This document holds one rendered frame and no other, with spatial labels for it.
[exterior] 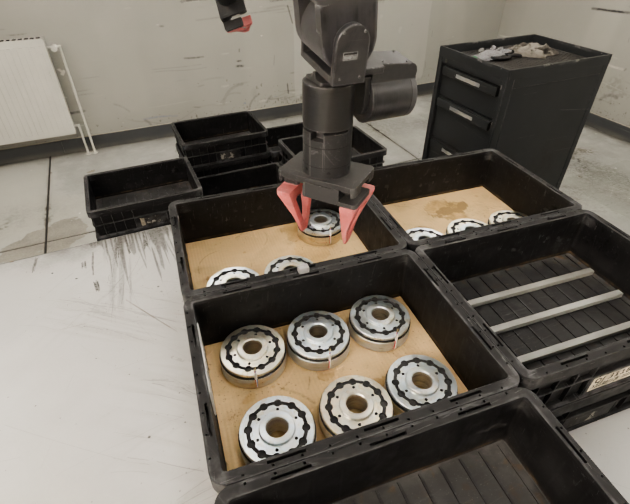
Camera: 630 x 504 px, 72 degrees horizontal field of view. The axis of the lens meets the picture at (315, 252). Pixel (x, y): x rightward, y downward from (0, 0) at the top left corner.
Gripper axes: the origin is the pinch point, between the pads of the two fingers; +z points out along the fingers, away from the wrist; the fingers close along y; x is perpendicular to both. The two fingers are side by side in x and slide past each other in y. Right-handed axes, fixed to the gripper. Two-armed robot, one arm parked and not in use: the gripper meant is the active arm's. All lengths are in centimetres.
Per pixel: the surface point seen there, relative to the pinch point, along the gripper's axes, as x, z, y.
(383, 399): 7.0, 20.6, -13.0
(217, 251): -12.8, 23.5, 31.2
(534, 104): -170, 32, -20
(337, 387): 8.0, 20.8, -6.4
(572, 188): -250, 104, -57
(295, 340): 3.2, 20.6, 3.2
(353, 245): -27.9, 23.3, 6.1
